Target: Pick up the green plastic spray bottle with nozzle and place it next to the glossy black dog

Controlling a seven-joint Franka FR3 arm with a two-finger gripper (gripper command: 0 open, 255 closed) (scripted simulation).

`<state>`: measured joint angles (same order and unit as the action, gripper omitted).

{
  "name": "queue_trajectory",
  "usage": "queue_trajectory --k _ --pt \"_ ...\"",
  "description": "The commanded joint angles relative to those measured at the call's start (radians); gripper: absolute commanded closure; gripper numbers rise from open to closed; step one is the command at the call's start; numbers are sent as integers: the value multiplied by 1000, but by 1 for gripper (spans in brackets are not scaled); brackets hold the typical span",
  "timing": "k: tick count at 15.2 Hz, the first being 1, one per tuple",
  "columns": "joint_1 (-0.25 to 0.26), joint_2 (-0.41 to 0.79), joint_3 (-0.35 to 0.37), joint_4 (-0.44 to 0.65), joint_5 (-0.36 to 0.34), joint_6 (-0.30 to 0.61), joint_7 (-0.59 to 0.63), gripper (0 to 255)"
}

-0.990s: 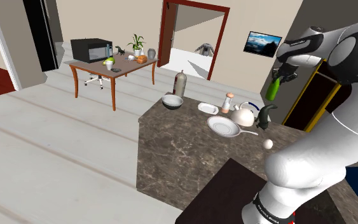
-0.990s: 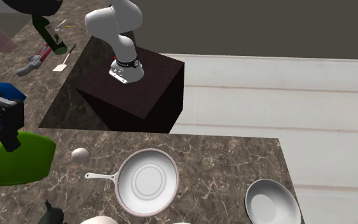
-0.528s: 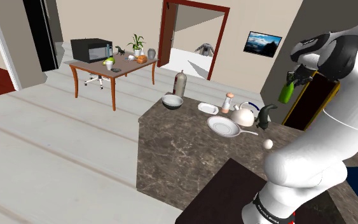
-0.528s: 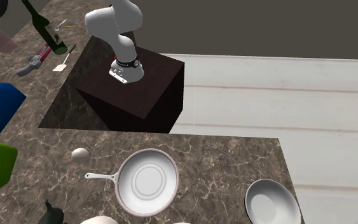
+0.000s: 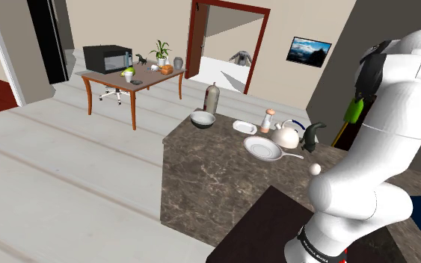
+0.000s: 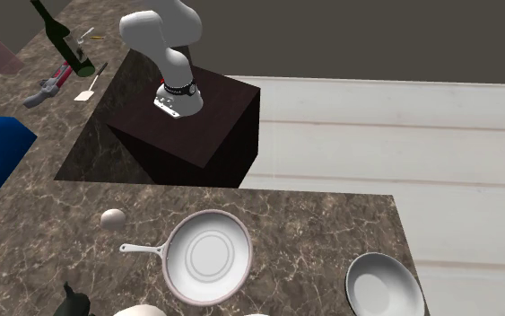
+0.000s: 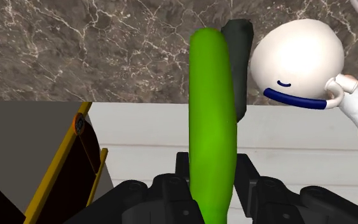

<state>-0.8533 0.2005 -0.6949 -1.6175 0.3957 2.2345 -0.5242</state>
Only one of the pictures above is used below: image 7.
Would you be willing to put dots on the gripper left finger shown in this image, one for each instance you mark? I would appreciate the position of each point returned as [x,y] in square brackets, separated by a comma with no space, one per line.
[154,198]

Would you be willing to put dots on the yellow and black frame object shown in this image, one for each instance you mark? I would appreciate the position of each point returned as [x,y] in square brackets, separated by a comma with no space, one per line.
[70,161]

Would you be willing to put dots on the white round-headed toy figure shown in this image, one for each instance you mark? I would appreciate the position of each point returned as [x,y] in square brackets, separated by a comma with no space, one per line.
[299,62]

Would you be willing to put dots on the green cucumber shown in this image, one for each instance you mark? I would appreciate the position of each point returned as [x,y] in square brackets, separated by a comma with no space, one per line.
[212,124]

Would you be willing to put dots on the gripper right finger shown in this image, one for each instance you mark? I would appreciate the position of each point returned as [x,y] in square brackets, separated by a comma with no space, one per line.
[278,198]

